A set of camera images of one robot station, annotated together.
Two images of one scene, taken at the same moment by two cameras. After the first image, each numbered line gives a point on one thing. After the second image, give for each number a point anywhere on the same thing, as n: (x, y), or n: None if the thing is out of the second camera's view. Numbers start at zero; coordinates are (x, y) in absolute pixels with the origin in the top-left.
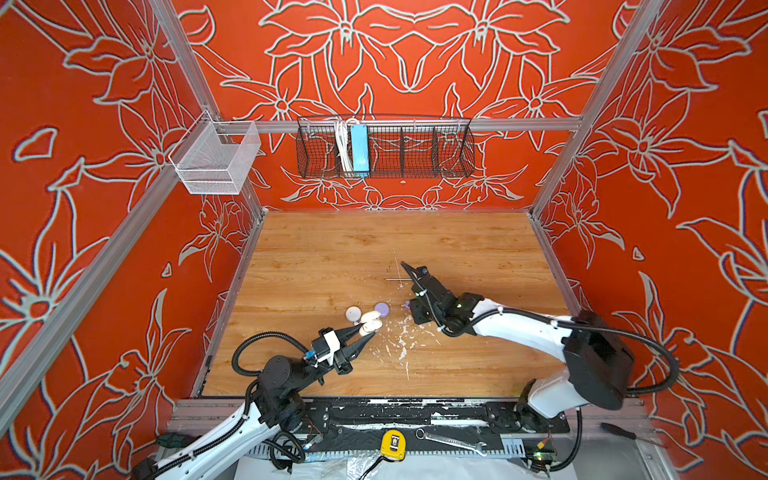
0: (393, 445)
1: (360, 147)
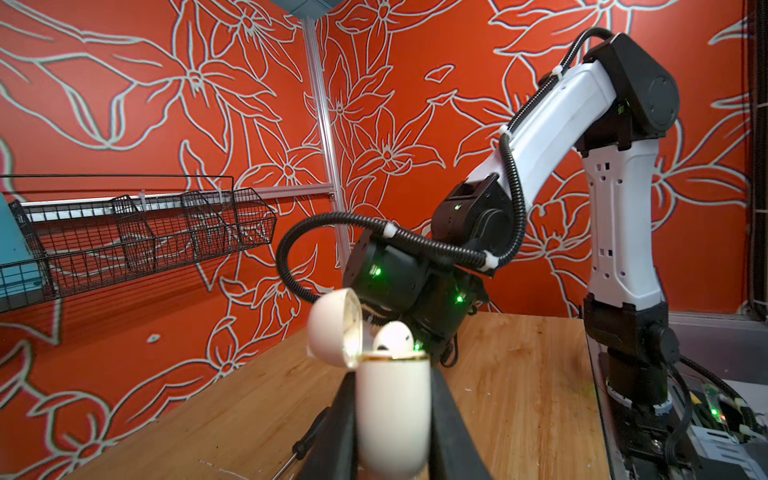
0: None
1: (21, 276)
